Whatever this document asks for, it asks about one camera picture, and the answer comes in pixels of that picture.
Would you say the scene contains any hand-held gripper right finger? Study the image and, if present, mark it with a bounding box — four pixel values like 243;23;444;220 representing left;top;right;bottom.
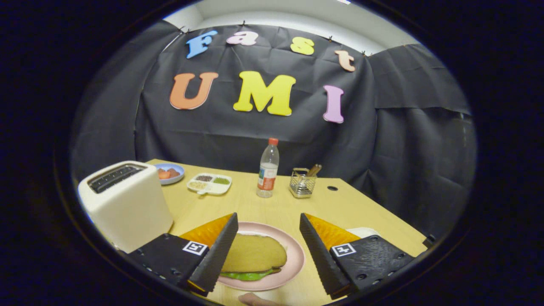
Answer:
299;213;415;297

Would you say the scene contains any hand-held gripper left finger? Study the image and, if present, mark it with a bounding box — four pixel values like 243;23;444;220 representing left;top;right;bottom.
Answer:
127;212;239;297

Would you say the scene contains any green lettuce leaf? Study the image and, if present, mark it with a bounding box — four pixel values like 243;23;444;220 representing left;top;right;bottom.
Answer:
220;268;281;281

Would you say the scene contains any toasted bread slice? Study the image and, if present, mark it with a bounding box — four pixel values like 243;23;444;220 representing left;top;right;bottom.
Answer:
221;233;288;274

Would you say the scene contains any pink plate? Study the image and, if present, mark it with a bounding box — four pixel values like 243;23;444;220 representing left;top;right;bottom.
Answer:
218;221;306;292

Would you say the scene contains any white plate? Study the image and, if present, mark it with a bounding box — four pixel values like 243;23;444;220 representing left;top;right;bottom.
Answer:
346;227;381;239

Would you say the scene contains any white divided condiment tray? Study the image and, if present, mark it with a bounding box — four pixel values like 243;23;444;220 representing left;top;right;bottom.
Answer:
187;173;232;196

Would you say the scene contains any blue plate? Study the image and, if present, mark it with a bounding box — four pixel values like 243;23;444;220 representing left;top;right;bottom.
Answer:
155;163;185;185

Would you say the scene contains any white toaster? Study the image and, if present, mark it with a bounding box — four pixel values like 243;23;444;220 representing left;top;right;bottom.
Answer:
78;161;174;254

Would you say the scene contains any clear bottle with red cap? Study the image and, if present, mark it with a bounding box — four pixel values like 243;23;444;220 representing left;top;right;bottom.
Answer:
257;138;280;198

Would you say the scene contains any black backdrop cloth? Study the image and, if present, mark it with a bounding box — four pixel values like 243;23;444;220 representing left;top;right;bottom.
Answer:
70;19;476;241

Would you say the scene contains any metal wire utensil holder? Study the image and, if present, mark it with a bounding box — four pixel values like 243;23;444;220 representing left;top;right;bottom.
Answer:
289;168;317;199

